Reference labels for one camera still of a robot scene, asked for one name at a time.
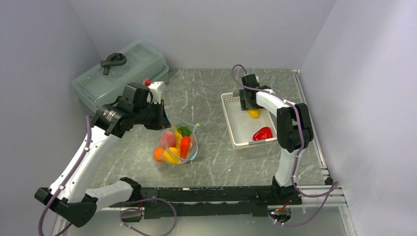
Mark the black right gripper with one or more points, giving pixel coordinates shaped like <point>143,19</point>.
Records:
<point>245,104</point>

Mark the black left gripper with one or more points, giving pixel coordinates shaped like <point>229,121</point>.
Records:
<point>162,121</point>

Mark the pink toy peach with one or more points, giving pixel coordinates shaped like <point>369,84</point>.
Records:
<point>168,139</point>

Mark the clear zip top bag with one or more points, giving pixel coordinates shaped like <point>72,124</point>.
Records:
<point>175,124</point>

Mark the yellow toy lemon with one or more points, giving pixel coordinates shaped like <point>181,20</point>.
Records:
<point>175,151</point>
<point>254,113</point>

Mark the orange toy orange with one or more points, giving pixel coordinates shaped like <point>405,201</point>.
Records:
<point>158,154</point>

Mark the orange toy carrot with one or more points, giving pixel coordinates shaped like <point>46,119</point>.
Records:
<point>185,145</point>

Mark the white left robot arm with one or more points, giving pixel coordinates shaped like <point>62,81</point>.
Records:
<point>70,196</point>

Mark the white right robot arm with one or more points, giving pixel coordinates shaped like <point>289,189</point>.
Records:
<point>294,130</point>

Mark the white perforated plastic basket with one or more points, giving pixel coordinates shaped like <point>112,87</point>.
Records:
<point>241,126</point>

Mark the green toy vegetable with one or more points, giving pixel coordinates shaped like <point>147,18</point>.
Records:
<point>184,131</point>

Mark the red toy pepper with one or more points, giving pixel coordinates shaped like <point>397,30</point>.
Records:
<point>262,134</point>

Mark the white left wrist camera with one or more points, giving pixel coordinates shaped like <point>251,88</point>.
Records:
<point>156,89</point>

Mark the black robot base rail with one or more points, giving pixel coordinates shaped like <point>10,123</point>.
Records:
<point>230,200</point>

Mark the aluminium frame rail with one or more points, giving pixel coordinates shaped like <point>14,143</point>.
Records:
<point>337,198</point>

